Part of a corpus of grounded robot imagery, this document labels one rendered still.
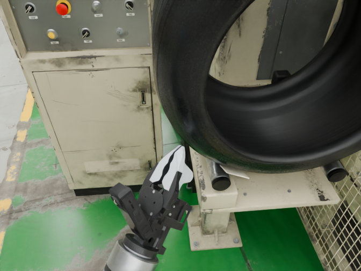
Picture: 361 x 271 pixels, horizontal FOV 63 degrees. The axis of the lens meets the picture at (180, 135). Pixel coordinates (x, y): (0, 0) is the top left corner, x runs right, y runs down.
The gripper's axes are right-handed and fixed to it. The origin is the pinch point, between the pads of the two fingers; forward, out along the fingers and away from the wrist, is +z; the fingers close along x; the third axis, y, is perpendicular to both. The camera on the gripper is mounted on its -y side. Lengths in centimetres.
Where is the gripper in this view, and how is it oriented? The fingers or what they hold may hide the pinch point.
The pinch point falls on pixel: (177, 150)
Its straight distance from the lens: 57.5
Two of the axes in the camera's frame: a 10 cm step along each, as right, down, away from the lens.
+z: 4.3, -8.9, 1.3
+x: 6.5, 2.0, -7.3
